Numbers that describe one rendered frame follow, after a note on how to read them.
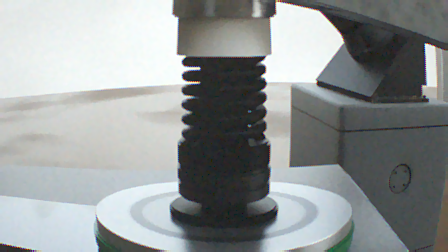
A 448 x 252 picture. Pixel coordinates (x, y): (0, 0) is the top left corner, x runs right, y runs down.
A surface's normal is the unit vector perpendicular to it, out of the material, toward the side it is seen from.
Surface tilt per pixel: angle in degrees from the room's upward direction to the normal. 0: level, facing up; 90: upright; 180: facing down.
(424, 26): 90
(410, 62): 90
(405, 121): 90
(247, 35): 90
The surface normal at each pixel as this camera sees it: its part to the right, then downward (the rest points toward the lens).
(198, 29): -0.50, 0.15
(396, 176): 0.22, 0.17
